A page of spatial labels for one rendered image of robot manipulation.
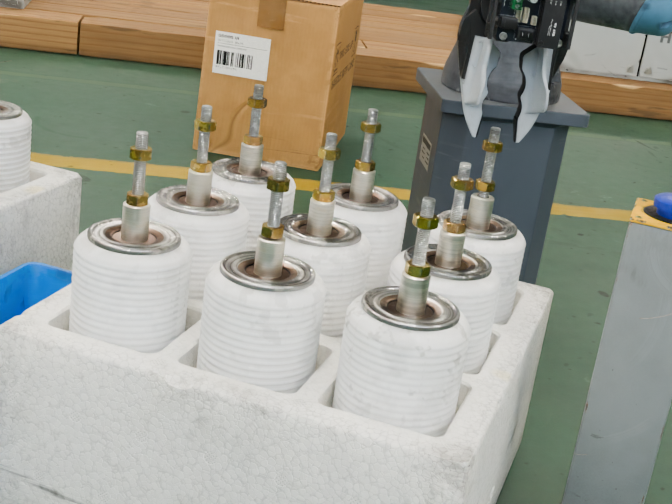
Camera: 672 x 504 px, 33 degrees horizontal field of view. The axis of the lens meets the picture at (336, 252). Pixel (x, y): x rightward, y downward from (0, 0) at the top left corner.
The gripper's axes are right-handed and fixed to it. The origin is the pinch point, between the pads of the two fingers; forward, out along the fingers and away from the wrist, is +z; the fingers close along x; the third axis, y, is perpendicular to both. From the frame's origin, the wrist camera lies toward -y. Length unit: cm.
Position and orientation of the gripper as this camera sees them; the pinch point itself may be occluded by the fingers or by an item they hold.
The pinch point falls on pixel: (496, 123)
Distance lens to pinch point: 105.8
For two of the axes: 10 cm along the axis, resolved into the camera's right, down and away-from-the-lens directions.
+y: 0.3, 3.5, -9.3
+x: 9.9, 1.2, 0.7
